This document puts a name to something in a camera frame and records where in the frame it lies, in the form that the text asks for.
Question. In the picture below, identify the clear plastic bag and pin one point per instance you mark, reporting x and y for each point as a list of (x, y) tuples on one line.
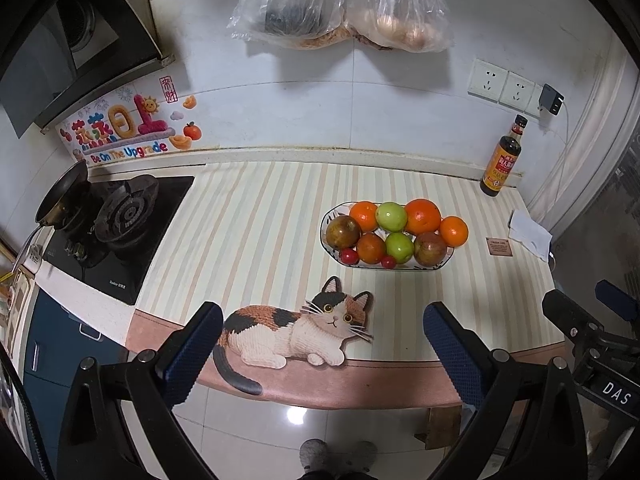
[(285, 5), (400, 10)]

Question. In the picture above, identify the black plug charger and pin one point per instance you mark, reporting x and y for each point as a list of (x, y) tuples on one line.
[(551, 99)]

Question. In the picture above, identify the colourful wall sticker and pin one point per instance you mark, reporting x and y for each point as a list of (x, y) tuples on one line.
[(125, 130)]

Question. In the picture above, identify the white folded paper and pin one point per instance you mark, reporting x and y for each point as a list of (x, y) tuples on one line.
[(530, 232)]

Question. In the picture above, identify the blue cabinet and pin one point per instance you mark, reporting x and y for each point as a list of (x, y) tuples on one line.
[(55, 350)]

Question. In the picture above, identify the black range hood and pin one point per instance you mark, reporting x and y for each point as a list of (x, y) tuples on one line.
[(40, 50)]

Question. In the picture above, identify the black frying pan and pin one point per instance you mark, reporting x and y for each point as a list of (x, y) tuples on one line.
[(62, 190)]

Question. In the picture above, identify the striped cat print mat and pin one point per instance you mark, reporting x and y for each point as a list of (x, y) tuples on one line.
[(250, 235)]

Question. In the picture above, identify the oval floral print plate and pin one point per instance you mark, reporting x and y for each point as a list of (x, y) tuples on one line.
[(328, 220)]

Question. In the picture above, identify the black gas stove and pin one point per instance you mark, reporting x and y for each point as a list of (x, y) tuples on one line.
[(150, 240)]

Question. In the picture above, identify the white wall socket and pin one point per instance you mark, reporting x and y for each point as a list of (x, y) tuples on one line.
[(517, 91), (533, 106), (487, 80)]

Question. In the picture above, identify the green apple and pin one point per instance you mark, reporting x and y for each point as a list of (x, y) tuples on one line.
[(399, 247), (391, 216)]

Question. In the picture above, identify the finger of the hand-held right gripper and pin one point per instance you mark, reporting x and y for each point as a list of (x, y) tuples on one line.
[(620, 300), (567, 312)]

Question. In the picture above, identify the brownish red apple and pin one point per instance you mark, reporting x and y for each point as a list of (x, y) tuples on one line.
[(430, 248), (343, 231)]

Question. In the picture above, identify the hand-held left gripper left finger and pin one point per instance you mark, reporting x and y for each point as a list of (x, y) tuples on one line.
[(195, 355)]

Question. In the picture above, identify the dark sauce bottle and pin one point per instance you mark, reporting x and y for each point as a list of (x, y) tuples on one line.
[(500, 165)]

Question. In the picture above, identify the small brown card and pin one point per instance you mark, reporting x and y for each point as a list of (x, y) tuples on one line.
[(499, 246)]

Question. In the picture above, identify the orange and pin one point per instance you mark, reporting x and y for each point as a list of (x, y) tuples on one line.
[(371, 248), (422, 216), (454, 231), (362, 215)]

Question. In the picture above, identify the red cherry tomato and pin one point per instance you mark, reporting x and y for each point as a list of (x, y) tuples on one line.
[(388, 261), (349, 256)]

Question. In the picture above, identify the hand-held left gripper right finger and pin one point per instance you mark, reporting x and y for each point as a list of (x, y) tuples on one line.
[(452, 355)]

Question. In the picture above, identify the wooden stool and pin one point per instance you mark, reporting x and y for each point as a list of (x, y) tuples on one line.
[(442, 425)]

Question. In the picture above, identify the grey slipper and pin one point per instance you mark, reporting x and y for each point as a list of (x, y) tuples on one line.
[(314, 455), (362, 455)]

